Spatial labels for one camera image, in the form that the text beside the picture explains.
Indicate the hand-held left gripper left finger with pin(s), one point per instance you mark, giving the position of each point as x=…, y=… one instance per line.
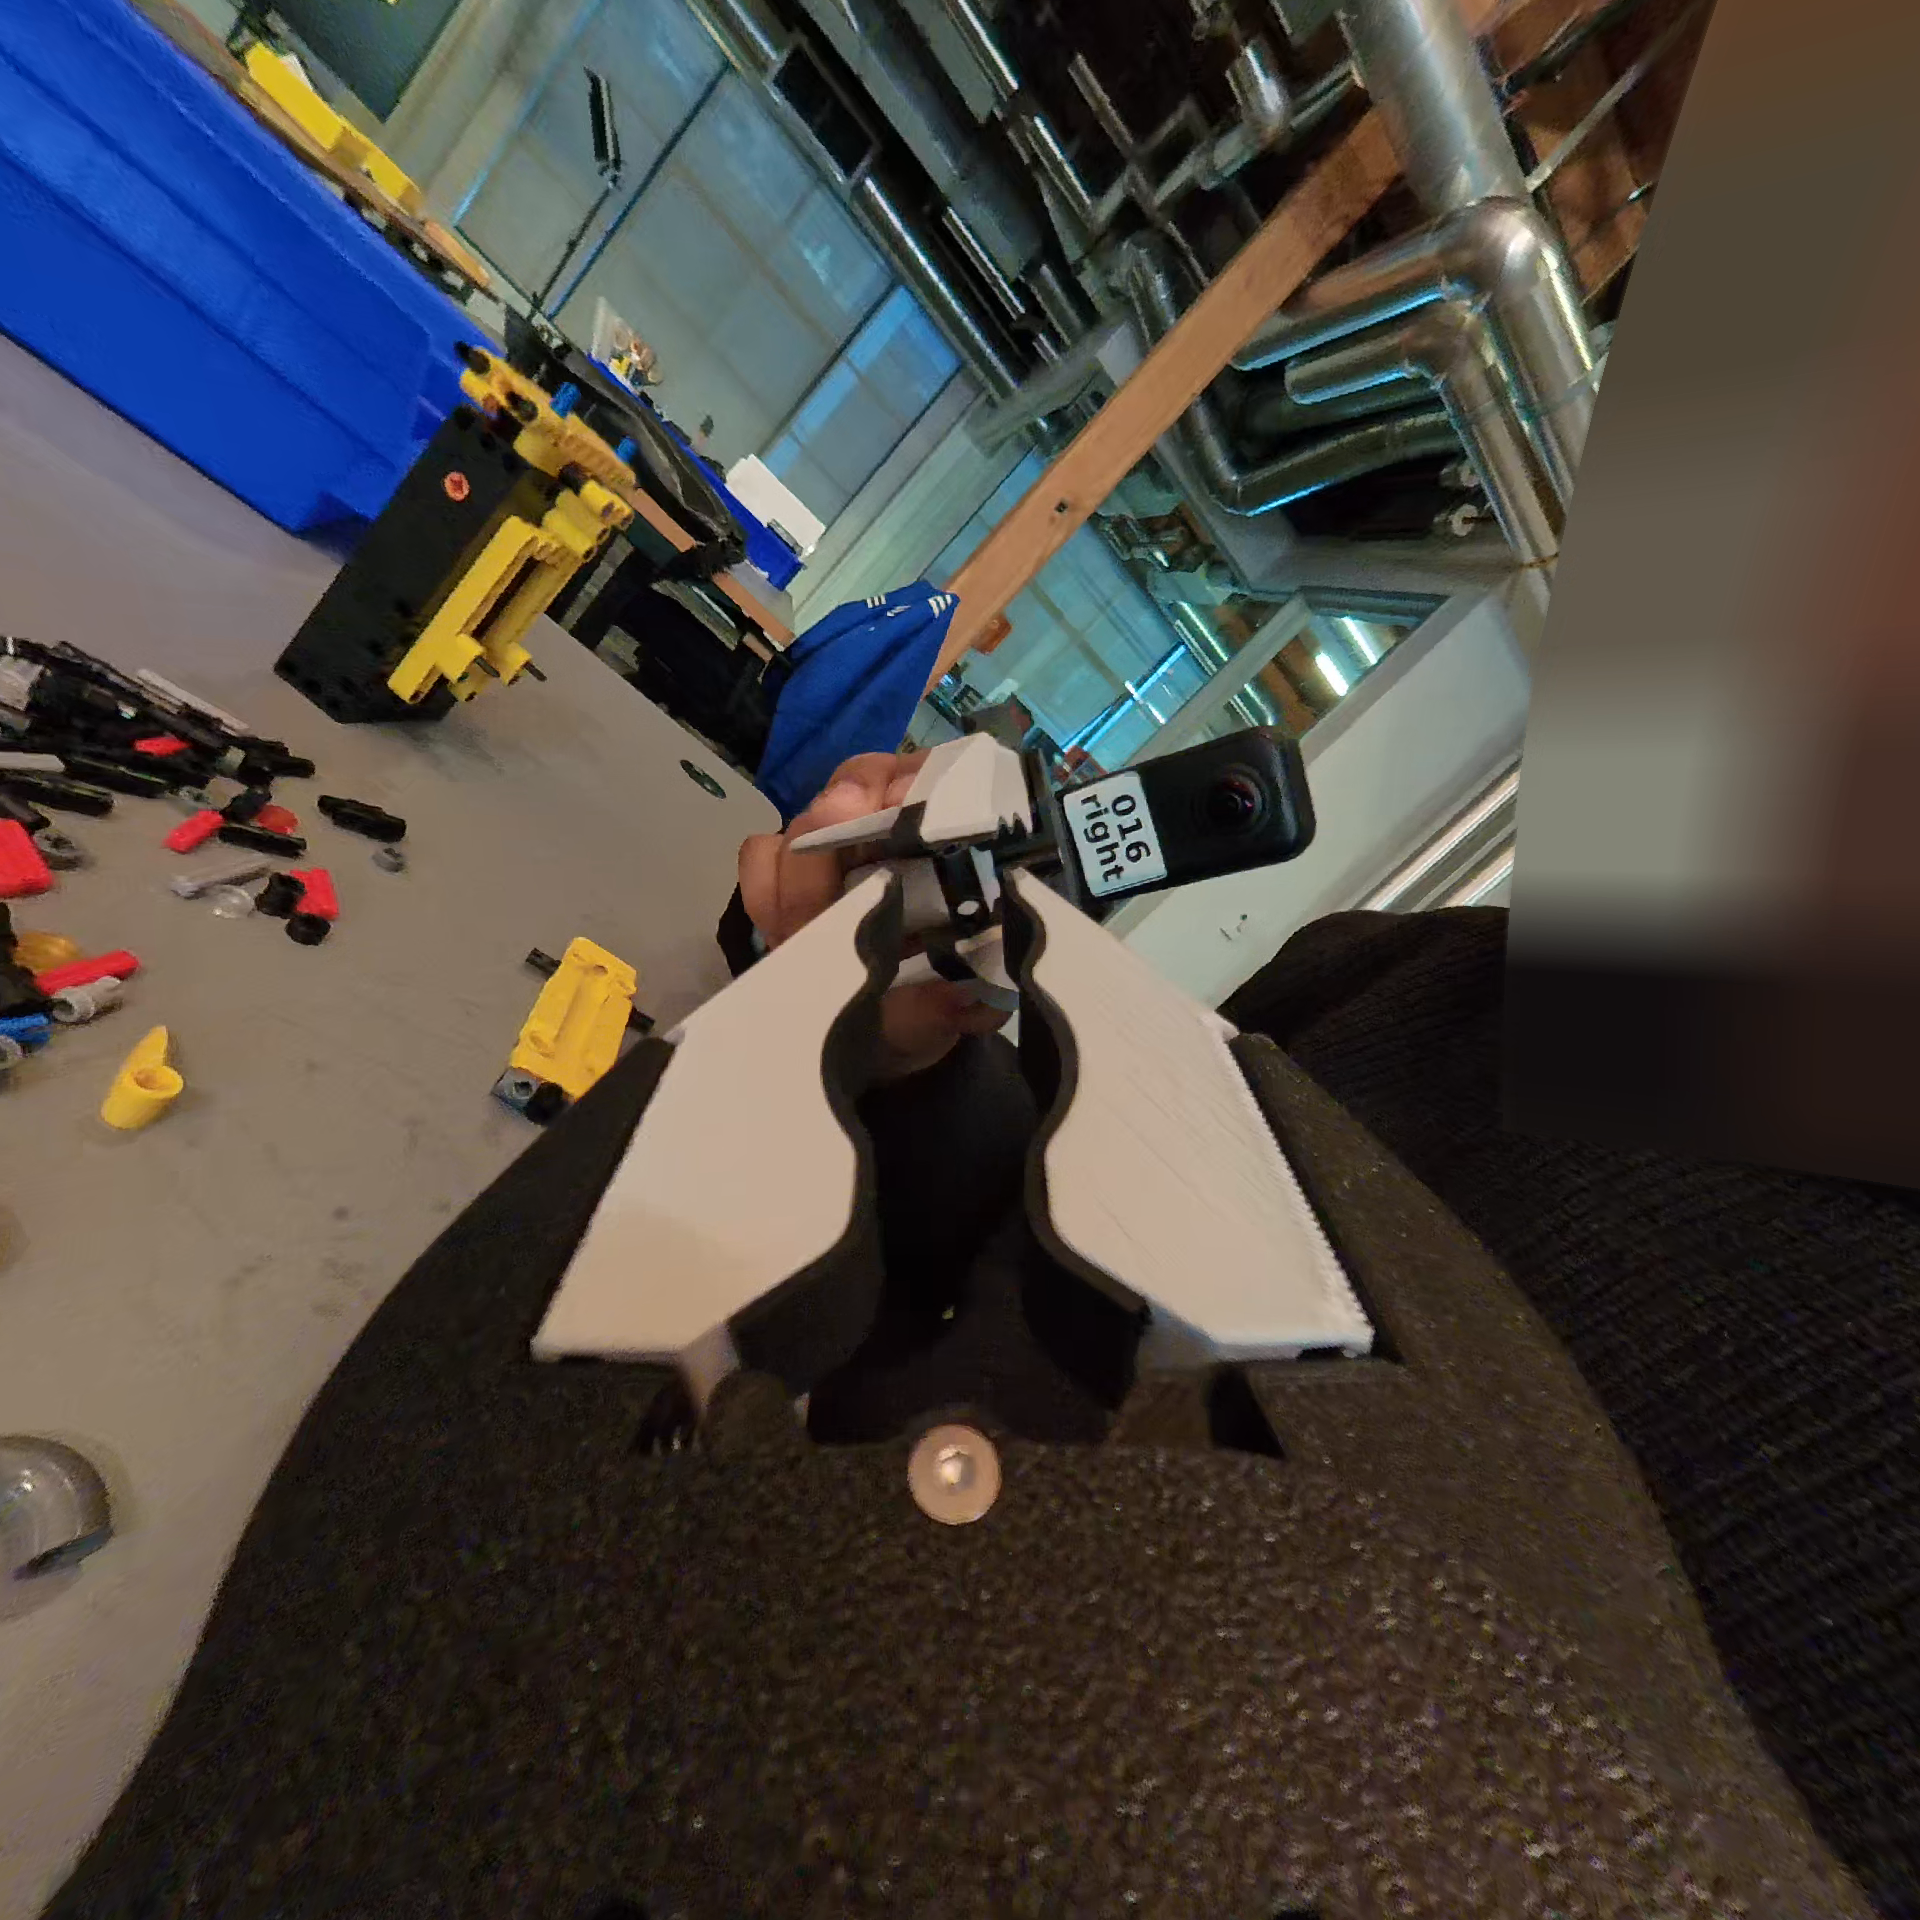
x=705, y=1184

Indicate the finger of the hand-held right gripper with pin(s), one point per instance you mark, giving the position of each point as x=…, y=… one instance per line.
x=982, y=983
x=969, y=788

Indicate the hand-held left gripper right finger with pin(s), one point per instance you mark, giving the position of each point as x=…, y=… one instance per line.
x=1200, y=1170

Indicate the small black connector piece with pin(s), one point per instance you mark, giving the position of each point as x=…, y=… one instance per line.
x=956, y=897

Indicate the person's right hand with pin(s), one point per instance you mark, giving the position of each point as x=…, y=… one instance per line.
x=794, y=893

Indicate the blue cloth with white stripes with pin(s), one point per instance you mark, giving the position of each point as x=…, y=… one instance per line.
x=855, y=674

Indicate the yellow brick with black pin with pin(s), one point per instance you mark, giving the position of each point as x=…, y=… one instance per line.
x=570, y=1029

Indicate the black crate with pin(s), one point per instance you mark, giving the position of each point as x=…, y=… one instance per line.
x=682, y=494

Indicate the wooden ceiling beam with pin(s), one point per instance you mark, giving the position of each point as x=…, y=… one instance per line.
x=1200, y=344

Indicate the person's black knit sweater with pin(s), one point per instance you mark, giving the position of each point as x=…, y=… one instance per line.
x=1651, y=1351

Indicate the black yellow brick assembly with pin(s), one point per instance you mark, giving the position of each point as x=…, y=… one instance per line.
x=435, y=585

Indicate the small yellow cone piece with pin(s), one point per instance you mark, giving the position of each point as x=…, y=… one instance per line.
x=143, y=1081

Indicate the silver ventilation pipes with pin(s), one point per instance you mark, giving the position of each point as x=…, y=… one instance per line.
x=1484, y=300

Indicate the clear dome piece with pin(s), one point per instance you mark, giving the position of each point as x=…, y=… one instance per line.
x=45, y=1500

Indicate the heap of black red pins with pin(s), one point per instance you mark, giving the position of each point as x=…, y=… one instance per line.
x=90, y=705

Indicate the blue storage bin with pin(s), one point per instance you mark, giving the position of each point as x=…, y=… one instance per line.
x=195, y=300

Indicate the yellow brick beam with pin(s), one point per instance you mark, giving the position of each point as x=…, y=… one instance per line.
x=331, y=120

